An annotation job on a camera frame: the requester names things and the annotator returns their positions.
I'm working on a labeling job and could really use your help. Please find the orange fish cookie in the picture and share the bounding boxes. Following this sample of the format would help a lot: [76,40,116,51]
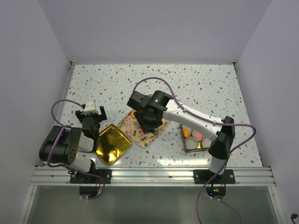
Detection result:
[183,128,190,138]

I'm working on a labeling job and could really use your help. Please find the pink round cookie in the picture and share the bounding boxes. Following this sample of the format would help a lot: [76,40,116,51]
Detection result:
[192,131,203,139]

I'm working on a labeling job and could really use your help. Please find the metal tongs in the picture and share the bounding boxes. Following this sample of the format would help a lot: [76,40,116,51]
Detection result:
[153,129,159,136]

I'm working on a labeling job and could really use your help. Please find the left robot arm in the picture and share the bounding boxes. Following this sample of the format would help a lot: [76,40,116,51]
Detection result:
[39,104,107,183]

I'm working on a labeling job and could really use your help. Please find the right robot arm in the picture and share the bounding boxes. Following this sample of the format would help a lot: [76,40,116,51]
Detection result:
[127,91,235,183]

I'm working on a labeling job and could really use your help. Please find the floral rectangular tray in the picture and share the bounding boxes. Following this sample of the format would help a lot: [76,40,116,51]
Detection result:
[116,94,171,148]

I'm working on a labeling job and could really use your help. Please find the gold tin lid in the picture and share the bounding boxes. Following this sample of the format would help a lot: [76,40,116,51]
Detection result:
[95,124,132,166]

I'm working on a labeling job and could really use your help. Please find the white paper cup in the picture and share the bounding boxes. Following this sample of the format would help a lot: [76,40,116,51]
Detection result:
[201,138,212,148]
[185,136,199,150]
[182,125,192,132]
[192,131,205,141]

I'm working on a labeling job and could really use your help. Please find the square cookie tin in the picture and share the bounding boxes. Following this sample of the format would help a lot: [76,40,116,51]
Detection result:
[179,124,212,153]

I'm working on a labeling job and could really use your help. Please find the left round circuit board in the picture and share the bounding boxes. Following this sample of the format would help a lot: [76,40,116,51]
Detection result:
[79,186,101,200]

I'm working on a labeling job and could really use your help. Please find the round circuit board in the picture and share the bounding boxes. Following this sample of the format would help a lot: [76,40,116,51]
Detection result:
[206,187,227,199]
[79,186,101,200]

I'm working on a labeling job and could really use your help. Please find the right round circuit board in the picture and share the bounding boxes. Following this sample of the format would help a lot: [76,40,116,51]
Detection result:
[206,187,227,199]

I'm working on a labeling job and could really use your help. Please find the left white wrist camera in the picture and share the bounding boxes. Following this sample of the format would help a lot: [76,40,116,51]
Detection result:
[83,101,98,115]

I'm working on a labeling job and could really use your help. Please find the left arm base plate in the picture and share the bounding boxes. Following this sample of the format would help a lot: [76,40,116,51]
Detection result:
[68,169,112,184]

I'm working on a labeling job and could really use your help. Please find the aluminium frame rail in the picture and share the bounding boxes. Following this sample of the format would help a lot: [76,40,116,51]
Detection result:
[30,166,276,187]

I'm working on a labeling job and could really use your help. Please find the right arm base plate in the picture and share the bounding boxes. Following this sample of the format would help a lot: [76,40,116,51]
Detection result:
[193,168,235,185]

